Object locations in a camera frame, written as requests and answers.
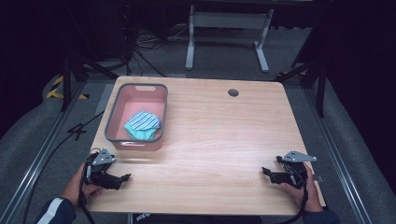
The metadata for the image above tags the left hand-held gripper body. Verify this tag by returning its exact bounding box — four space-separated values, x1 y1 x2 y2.
84 147 123 191

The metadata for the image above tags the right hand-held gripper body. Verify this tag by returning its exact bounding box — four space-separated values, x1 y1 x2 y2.
269 149 318 189

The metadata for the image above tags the person's right hand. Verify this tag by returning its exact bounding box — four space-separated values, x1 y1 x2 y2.
279 163 325 214

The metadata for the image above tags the person's left hand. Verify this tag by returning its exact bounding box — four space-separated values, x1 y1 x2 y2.
61 162 104 207

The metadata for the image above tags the teal cloth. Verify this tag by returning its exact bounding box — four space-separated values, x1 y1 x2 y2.
123 120 159 141

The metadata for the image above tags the blue white striped cloth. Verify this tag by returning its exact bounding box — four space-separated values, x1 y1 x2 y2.
128 110 163 132

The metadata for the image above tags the pink basket with grey rim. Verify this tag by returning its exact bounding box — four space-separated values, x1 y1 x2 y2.
104 82 169 152

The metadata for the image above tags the black tripod stand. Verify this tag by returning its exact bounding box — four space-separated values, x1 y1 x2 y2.
59 50 120 112
273 59 329 119

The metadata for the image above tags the right hand-held gripper cable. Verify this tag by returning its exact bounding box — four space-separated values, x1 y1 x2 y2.
286 169 310 224

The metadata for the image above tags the hand-held gripper cable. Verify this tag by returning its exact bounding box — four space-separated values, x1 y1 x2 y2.
78 149 96 224
286 169 310 224

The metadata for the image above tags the black floor cable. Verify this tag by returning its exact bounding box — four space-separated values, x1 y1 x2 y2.
21 110 106 224

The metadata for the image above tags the left hand-held gripper cable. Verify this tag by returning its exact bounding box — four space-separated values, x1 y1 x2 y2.
78 149 96 224

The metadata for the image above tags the aluminium floor rail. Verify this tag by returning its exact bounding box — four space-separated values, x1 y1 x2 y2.
0 81 87 224
303 88 374 224

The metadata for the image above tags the bundle of floor cables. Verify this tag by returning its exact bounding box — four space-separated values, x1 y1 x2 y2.
132 22 191 77

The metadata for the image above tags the grey metal table frame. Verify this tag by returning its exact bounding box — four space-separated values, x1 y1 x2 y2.
185 4 276 75

